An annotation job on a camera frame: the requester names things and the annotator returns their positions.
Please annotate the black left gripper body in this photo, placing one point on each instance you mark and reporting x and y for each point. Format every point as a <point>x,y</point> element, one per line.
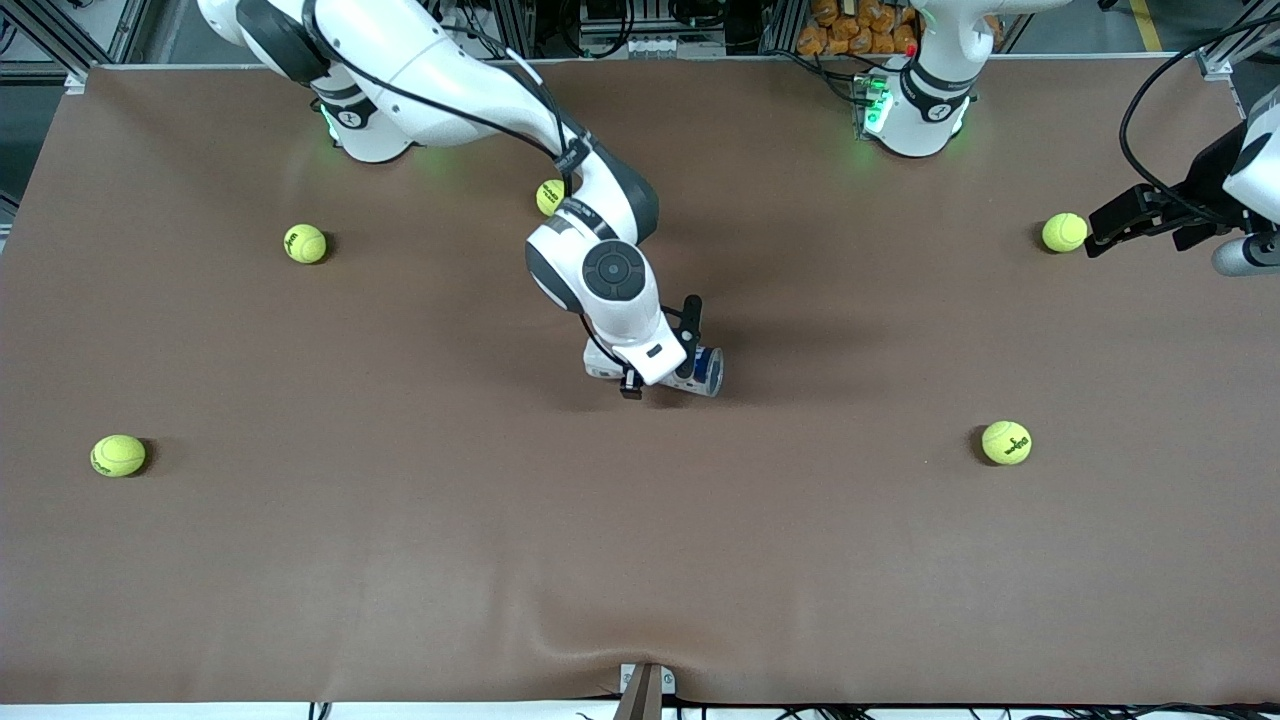
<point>1203,186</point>

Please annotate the white blue tennis ball can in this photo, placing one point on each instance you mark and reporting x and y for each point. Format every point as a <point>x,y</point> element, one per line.
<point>708,372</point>

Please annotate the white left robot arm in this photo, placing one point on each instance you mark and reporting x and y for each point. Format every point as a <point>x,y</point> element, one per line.
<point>920,120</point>

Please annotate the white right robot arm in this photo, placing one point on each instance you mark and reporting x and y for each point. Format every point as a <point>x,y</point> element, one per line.
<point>450,70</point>

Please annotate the yellow tennis ball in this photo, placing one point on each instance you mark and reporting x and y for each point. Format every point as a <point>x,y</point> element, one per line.
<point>546,200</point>
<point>1006,442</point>
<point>118,455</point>
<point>305,243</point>
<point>1064,232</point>

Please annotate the brown table cover mat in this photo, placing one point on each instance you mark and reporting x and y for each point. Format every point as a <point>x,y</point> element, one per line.
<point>640,520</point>

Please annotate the aluminium corner profile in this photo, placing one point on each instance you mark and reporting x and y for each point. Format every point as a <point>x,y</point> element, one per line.
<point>1215,62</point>

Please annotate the orange snack bags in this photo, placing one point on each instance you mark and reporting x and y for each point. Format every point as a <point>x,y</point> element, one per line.
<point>850,30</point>

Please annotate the aluminium frame post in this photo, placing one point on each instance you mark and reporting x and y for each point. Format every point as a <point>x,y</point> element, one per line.
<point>785,25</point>
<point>515,25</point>

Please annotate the brown post with white bracket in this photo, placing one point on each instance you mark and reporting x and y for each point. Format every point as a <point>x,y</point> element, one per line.
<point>640,700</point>

